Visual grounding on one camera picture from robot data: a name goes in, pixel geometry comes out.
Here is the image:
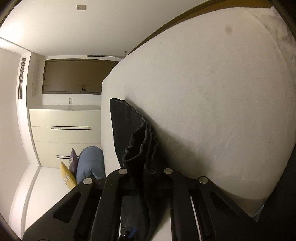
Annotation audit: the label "black denim pants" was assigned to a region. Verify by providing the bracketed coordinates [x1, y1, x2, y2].
[109, 98, 168, 240]

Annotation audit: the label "rolled blue duvet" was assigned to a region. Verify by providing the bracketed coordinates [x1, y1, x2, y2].
[76, 146, 106, 183]

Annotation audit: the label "round white bed mattress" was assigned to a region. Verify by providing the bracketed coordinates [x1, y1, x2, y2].
[101, 7, 295, 216]

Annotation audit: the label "purple patterned cushion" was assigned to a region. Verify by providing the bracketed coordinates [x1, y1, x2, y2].
[69, 148, 78, 177]

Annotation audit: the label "cream wardrobe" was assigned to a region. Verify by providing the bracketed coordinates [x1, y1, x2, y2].
[29, 109, 101, 168]

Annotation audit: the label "yellow patterned cushion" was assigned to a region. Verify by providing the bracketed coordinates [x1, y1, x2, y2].
[60, 162, 77, 190]

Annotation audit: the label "brown wooden door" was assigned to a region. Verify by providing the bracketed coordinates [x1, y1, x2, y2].
[42, 59, 118, 94]

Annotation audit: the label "beige wall switch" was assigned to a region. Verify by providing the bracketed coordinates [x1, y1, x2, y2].
[77, 4, 86, 11]

